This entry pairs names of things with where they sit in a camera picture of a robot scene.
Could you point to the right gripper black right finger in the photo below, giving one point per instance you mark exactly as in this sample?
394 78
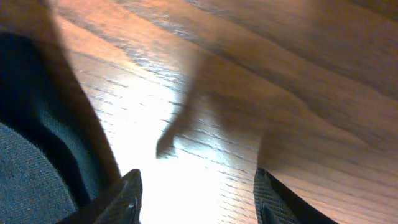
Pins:
277 204

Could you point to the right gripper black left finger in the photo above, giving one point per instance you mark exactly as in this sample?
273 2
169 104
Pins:
120 204

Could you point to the black polo shirt white logo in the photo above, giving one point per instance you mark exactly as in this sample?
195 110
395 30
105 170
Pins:
48 169

